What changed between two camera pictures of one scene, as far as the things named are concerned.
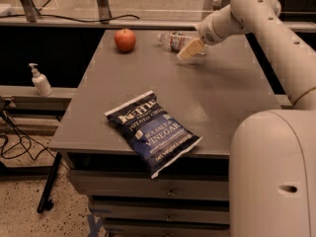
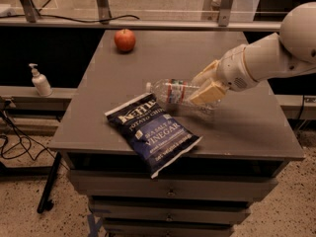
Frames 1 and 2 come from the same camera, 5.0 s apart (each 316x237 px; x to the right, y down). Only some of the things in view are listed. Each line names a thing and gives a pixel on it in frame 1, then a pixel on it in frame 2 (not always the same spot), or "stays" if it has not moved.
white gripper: [208, 32] -> [232, 67]
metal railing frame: [107, 21] stays
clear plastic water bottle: [174, 40] -> [178, 92]
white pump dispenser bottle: [40, 81] stays
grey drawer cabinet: [207, 79] stays
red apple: [124, 39] stays
